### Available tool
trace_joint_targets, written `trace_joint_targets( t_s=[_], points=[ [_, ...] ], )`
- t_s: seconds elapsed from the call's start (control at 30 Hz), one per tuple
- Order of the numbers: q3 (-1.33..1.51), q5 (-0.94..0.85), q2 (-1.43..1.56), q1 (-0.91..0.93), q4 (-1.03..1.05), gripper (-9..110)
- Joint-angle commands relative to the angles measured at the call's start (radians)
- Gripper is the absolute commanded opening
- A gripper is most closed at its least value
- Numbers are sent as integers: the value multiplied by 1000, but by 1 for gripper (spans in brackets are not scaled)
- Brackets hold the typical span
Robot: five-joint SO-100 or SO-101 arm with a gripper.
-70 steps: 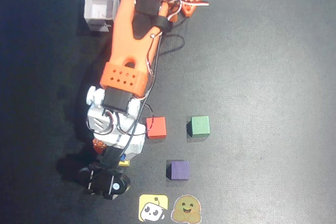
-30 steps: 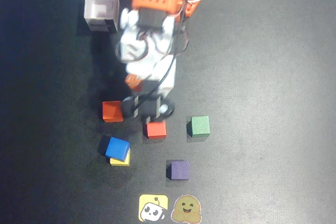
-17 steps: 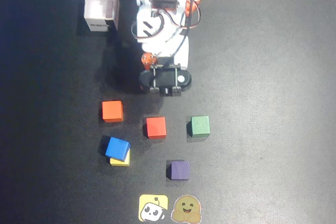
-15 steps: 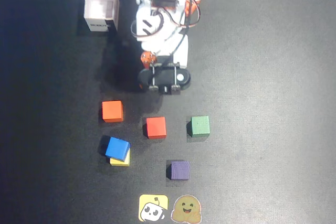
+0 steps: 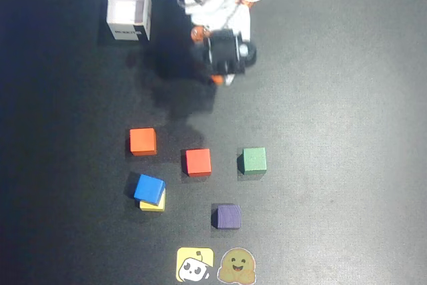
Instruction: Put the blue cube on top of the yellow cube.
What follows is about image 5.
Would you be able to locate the blue wooden cube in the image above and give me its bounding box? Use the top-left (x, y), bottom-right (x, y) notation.
top-left (133, 174), bottom-right (167, 206)

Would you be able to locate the red wooden cube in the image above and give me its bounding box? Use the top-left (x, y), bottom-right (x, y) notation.
top-left (185, 148), bottom-right (213, 178)

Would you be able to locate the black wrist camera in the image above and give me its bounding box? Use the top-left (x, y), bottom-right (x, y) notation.
top-left (199, 29), bottom-right (258, 76)

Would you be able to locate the hugging face emoji sticker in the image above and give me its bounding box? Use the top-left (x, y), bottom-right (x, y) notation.
top-left (216, 247), bottom-right (257, 284)

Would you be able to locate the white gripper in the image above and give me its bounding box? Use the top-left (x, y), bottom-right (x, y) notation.
top-left (179, 0), bottom-right (252, 87)

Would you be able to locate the green wooden cube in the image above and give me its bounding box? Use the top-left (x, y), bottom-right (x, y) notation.
top-left (240, 146), bottom-right (268, 176)

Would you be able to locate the white open cardboard box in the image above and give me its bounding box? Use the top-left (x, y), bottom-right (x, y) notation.
top-left (105, 0), bottom-right (153, 42)

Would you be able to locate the yellow wooden cube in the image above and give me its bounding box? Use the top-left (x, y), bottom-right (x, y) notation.
top-left (139, 188), bottom-right (167, 213)

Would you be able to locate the purple wooden cube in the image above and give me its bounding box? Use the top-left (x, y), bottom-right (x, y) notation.
top-left (212, 204), bottom-right (242, 230)

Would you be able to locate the yellow robot face sticker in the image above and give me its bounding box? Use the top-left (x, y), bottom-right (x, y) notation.
top-left (175, 247), bottom-right (215, 282)

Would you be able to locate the orange wooden cube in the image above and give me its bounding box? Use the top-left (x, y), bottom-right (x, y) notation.
top-left (129, 127), bottom-right (157, 157)

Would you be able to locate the black table mat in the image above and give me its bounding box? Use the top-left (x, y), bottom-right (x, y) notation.
top-left (0, 0), bottom-right (427, 285)

